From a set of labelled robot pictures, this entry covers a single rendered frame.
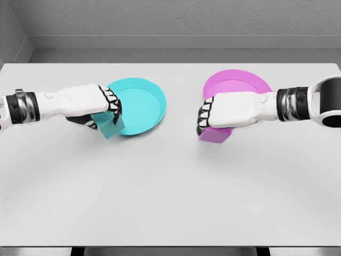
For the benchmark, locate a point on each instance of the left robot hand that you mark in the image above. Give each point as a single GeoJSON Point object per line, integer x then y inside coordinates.
{"type": "Point", "coordinates": [85, 101]}

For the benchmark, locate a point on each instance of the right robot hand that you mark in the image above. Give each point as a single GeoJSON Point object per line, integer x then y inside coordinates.
{"type": "Point", "coordinates": [231, 109]}

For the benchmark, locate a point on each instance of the magenta block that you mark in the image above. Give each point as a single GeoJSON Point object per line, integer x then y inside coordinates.
{"type": "Point", "coordinates": [214, 135]}

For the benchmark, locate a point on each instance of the cyan block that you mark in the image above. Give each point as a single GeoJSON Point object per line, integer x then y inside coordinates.
{"type": "Point", "coordinates": [108, 125]}

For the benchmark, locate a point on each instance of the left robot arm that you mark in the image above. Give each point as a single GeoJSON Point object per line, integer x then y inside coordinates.
{"type": "Point", "coordinates": [32, 105]}

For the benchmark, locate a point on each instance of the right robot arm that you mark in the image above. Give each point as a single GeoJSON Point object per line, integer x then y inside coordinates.
{"type": "Point", "coordinates": [298, 102]}

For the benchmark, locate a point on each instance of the magenta plate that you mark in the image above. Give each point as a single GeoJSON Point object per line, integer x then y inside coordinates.
{"type": "Point", "coordinates": [231, 82]}

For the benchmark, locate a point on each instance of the cyan plate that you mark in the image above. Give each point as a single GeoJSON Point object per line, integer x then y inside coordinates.
{"type": "Point", "coordinates": [141, 106]}

